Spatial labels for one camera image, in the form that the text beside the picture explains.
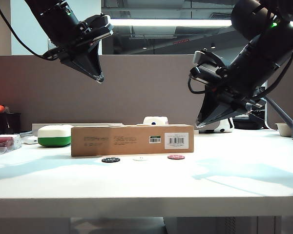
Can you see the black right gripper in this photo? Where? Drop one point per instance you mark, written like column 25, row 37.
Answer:
column 234, row 89

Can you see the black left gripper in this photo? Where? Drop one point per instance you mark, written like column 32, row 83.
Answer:
column 63, row 55

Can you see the red poker chip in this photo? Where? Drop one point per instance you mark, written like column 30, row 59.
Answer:
column 175, row 157

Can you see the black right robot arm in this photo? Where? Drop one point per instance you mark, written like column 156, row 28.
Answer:
column 258, row 61

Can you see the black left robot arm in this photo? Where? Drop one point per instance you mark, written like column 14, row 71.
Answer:
column 53, row 22

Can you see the brown cardboard box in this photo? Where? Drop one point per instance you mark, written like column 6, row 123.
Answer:
column 131, row 141

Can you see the white poker chip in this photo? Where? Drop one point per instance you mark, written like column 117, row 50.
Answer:
column 140, row 159

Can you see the black poker chip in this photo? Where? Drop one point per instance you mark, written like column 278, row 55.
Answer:
column 110, row 160

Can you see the white chip stack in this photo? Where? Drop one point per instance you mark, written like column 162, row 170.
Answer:
column 17, row 140

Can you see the red chip stack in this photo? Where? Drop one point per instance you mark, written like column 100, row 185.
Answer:
column 1, row 140

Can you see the clear plastic chip tray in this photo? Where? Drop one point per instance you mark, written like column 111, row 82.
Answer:
column 5, row 150

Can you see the white and black plush toy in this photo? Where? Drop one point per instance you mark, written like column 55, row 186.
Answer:
column 224, row 128

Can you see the black bag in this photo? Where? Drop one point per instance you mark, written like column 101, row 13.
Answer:
column 249, row 124

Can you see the wide grey desk partition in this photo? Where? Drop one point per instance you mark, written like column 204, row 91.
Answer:
column 136, row 97

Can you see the dark grey watering can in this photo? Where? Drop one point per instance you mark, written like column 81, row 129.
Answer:
column 280, row 112

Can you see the grey partition with white edge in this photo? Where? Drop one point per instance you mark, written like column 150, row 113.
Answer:
column 283, row 102

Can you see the small white paper bowl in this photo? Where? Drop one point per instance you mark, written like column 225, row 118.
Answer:
column 284, row 130

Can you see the white and green oval case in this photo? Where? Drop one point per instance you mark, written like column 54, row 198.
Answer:
column 54, row 136

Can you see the long ceiling light strip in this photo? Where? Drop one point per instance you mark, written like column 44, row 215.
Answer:
column 173, row 23

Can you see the small white earbuds case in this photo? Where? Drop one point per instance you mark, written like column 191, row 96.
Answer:
column 30, row 140

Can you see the black pen holder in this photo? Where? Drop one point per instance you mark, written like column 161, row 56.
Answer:
column 9, row 123

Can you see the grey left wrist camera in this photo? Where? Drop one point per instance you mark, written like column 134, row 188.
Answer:
column 97, row 25

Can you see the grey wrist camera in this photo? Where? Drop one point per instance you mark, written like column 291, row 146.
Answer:
column 207, row 62
column 97, row 25

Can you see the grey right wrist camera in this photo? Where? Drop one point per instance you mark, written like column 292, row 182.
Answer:
column 207, row 62

